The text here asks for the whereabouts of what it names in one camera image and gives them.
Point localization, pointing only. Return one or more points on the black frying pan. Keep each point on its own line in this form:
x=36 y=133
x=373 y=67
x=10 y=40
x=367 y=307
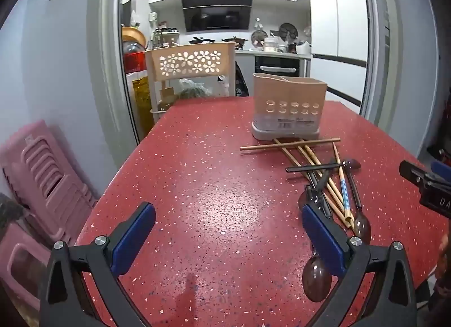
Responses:
x=201 y=40

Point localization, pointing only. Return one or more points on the blue patterned wooden chopstick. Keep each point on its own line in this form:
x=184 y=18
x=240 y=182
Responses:
x=345 y=193

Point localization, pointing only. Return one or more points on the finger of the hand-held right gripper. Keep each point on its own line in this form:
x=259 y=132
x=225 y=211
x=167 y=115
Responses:
x=417 y=177
x=443 y=170

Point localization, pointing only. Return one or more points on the beige utensil holder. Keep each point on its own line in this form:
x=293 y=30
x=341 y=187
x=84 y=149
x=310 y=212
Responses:
x=289 y=94

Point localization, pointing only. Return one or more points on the red container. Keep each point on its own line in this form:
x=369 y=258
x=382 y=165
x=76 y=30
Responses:
x=134 y=62

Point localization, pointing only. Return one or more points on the plastic bag of greens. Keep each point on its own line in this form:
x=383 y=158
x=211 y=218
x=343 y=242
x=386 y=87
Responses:
x=193 y=89

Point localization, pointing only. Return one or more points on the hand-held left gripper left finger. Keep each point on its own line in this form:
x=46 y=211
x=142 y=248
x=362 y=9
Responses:
x=139 y=228

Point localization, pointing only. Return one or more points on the yellow plastic bottle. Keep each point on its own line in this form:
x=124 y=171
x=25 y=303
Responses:
x=142 y=104

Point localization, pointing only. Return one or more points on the dark cooking pot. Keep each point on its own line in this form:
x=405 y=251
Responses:
x=236 y=42

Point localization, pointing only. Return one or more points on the dark cloth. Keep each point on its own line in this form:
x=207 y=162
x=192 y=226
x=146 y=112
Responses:
x=241 y=80

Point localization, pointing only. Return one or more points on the black range hood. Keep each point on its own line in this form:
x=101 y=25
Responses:
x=215 y=16

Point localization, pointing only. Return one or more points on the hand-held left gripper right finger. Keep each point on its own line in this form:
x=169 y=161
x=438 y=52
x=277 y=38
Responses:
x=324 y=235

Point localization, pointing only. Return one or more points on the white refrigerator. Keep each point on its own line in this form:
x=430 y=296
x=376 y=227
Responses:
x=324 y=23

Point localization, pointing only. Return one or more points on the beige chair with flower cutouts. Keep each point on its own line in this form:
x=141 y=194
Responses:
x=155 y=66

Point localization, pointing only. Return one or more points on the black built-in oven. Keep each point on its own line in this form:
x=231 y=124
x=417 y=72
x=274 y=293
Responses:
x=274 y=64

